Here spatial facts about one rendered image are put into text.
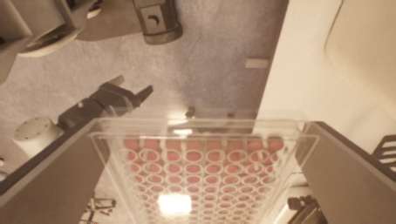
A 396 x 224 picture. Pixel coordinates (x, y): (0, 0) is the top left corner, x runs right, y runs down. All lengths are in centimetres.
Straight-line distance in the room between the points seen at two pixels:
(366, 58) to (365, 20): 5
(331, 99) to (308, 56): 14
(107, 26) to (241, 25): 67
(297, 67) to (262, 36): 79
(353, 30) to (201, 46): 90
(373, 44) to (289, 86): 17
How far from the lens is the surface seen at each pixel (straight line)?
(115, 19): 102
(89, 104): 48
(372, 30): 35
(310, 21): 40
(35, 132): 44
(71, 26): 65
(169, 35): 96
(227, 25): 115
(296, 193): 77
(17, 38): 52
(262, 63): 123
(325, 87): 49
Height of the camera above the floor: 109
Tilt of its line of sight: 50 degrees down
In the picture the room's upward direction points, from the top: 180 degrees clockwise
